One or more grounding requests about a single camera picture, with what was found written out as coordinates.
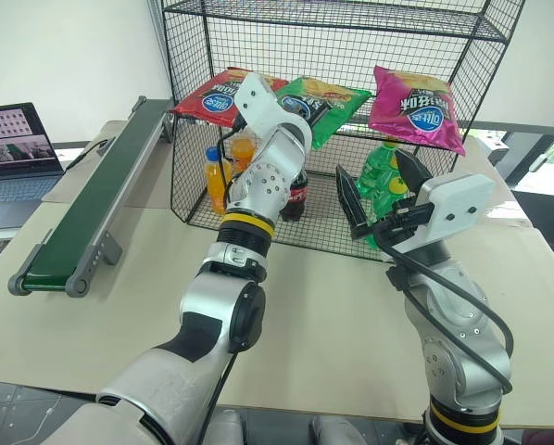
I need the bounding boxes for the black wire mesh rack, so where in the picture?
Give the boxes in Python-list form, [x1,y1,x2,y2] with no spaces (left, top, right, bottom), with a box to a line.
[159,0,527,263]

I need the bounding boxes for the small white box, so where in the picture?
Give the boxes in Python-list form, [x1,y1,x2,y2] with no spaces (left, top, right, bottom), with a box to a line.
[484,135,510,164]

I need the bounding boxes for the orange drink bottle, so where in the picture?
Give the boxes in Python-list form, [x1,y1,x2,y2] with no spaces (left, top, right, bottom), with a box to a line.
[204,146,234,215]
[231,133,256,175]

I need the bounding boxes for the green chips bag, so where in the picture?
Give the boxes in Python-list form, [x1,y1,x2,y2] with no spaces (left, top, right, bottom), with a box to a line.
[274,76,373,149]

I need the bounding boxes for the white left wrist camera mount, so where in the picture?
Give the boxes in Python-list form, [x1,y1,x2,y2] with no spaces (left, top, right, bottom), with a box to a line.
[234,71,314,150]

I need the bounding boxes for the open grey laptop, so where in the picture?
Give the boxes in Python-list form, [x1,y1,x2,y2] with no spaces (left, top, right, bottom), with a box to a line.
[0,102,68,232]

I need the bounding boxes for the grey rounded shape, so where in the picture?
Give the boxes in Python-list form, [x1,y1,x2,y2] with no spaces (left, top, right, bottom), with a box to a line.
[308,413,355,445]

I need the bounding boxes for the cola bottle red label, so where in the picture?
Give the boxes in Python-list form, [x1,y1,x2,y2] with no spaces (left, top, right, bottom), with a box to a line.
[280,167,310,223]

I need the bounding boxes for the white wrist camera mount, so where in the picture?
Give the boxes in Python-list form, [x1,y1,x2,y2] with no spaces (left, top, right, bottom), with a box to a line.
[418,172,497,243]
[234,71,314,150]

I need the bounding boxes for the red chips bag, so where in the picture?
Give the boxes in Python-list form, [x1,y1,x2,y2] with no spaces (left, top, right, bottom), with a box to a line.
[169,67,290,129]

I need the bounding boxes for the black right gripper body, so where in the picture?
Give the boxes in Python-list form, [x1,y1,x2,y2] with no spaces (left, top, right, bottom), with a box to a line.
[350,197,434,243]

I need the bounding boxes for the green conveyor belt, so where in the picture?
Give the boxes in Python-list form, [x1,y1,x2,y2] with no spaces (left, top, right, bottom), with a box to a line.
[6,95,177,299]

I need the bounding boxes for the green soda bottle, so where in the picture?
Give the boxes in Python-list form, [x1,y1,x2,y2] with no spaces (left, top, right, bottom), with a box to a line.
[354,140,411,252]

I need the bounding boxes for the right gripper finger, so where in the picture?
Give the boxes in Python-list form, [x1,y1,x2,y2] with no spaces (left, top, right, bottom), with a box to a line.
[395,148,434,199]
[334,164,371,230]

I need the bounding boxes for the magenta chips bag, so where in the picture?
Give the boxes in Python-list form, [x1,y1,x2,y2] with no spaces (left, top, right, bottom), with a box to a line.
[367,65,467,158]

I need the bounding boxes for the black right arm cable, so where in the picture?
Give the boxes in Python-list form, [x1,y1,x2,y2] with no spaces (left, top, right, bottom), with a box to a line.
[377,217,515,396]

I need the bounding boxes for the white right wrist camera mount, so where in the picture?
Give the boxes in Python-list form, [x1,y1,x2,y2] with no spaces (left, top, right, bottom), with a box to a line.
[418,172,497,243]

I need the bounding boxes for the black conveyor power cable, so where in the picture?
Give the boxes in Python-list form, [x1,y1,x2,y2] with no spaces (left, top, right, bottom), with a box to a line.
[63,138,110,172]

